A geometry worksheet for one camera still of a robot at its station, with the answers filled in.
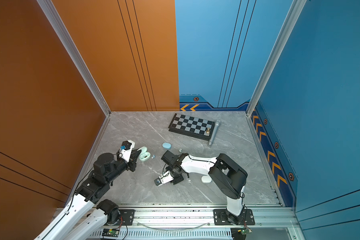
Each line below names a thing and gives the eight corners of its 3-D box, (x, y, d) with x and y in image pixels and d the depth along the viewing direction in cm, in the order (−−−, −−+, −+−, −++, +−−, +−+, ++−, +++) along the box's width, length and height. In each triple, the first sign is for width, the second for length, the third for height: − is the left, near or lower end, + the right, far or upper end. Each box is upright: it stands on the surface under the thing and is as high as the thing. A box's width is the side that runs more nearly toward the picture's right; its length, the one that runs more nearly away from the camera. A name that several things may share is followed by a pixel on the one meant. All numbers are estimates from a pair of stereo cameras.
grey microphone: (207, 145, 102) (207, 142, 99) (216, 122, 116) (217, 119, 113) (212, 147, 101) (213, 144, 98) (220, 123, 115) (221, 120, 112)
